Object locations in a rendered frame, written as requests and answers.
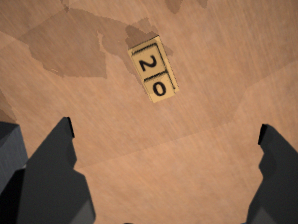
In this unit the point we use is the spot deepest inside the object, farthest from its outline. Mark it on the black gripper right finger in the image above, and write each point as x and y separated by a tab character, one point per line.
276	200

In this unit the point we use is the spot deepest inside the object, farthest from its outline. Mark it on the tan cube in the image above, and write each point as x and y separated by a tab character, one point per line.
148	61
159	86

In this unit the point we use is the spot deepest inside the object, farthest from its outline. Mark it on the tan shallow rectangular tray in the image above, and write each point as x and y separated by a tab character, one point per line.
157	40

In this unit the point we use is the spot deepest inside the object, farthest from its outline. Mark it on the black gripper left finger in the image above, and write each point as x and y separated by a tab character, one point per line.
47	189

